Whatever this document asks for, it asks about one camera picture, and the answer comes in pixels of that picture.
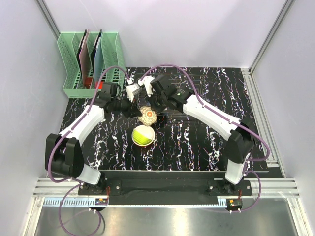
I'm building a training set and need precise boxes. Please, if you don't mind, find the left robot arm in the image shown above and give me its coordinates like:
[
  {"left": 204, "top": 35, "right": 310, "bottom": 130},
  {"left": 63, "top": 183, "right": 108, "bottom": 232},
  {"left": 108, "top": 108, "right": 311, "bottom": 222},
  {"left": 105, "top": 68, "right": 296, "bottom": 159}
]
[{"left": 45, "top": 82, "right": 142, "bottom": 195}]

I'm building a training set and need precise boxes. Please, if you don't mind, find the green plastic file organizer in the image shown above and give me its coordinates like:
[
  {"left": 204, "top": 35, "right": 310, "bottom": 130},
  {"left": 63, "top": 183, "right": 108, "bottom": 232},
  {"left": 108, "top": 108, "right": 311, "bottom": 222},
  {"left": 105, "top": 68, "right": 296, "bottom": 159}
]
[{"left": 57, "top": 32, "right": 126, "bottom": 98}]

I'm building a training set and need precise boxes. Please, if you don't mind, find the right orange connector box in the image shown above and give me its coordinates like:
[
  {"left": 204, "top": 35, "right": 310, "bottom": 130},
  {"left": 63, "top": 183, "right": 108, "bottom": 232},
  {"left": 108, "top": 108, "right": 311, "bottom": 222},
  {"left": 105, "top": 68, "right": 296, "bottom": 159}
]
[{"left": 227, "top": 198, "right": 243, "bottom": 208}]

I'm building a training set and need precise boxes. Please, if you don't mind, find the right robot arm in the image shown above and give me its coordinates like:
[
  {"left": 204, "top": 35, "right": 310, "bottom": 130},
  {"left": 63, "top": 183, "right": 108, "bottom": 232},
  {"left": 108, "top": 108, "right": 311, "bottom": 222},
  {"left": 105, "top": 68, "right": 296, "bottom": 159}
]
[{"left": 144, "top": 75, "right": 255, "bottom": 195}]

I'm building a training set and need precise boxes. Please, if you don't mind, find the black marble pattern mat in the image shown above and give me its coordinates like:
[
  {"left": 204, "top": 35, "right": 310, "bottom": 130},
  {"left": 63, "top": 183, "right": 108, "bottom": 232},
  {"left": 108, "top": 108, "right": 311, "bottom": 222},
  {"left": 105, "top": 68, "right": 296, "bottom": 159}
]
[{"left": 81, "top": 67, "right": 256, "bottom": 172}]

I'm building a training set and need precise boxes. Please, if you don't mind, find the dark red block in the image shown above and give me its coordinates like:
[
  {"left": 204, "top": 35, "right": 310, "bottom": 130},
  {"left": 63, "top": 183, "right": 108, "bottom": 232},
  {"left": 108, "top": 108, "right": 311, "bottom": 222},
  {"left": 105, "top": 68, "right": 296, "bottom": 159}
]
[{"left": 84, "top": 77, "right": 93, "bottom": 88}]

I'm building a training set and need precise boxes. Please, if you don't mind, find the aluminium frame rail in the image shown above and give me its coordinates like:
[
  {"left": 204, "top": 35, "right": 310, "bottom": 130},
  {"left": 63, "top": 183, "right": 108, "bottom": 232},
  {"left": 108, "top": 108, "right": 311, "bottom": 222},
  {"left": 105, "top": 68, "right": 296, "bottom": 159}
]
[{"left": 33, "top": 178, "right": 300, "bottom": 198}]

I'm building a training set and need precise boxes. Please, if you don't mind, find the cream mandala pattern bowl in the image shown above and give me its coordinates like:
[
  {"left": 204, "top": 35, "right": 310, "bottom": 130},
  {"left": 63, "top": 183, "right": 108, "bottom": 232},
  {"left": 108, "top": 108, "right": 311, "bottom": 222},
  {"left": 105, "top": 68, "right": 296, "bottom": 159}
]
[{"left": 138, "top": 106, "right": 158, "bottom": 126}]

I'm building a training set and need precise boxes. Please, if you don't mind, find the green patterned bowl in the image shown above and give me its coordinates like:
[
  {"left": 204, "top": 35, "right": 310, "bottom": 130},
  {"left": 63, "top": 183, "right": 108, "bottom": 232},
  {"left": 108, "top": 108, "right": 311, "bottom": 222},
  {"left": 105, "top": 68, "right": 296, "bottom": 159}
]
[{"left": 131, "top": 125, "right": 155, "bottom": 147}]

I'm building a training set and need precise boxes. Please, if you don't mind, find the wire dish rack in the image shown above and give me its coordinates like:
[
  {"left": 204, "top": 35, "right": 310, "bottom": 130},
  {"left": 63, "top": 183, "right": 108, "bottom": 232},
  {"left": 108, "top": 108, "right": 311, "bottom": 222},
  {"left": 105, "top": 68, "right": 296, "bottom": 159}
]
[{"left": 145, "top": 74, "right": 210, "bottom": 123}]

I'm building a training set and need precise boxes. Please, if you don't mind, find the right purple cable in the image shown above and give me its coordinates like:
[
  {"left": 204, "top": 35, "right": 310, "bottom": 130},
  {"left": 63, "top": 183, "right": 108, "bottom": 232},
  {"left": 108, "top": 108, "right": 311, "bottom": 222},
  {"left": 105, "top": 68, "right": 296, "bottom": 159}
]
[{"left": 137, "top": 63, "right": 271, "bottom": 212}]

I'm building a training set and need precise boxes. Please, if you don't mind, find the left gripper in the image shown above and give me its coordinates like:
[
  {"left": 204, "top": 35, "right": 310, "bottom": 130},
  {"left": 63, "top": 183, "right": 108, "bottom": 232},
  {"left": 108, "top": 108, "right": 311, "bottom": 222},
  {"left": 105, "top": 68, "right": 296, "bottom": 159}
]
[{"left": 112, "top": 93, "right": 143, "bottom": 119}]

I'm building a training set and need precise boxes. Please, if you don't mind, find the light blue board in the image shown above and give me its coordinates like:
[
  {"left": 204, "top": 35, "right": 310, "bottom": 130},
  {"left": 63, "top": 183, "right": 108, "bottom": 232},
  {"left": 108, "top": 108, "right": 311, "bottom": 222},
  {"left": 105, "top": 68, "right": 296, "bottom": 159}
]
[{"left": 91, "top": 30, "right": 102, "bottom": 86}]

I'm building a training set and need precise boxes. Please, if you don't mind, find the orange connector box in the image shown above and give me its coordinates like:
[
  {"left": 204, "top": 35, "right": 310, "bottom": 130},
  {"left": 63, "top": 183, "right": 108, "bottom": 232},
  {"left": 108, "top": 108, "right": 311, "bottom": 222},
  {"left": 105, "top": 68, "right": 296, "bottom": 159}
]
[
  {"left": 95, "top": 198, "right": 109, "bottom": 206},
  {"left": 227, "top": 198, "right": 243, "bottom": 208}
]

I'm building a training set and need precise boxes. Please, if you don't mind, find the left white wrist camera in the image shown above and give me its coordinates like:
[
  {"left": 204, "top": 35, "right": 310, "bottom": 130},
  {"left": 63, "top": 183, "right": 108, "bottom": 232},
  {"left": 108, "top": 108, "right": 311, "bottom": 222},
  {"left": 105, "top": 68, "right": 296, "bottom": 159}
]
[{"left": 126, "top": 84, "right": 141, "bottom": 102}]

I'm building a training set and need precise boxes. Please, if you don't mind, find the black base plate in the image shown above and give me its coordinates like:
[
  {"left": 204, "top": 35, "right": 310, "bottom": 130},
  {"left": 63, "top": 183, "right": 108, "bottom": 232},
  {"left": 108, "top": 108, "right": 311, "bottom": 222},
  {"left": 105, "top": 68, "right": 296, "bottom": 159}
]
[{"left": 71, "top": 170, "right": 252, "bottom": 207}]

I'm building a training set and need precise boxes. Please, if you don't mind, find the left orange connector box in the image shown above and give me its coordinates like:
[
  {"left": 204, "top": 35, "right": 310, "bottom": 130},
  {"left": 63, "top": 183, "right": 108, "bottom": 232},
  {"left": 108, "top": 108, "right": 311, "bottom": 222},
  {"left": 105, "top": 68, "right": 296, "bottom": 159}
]
[{"left": 95, "top": 198, "right": 109, "bottom": 206}]

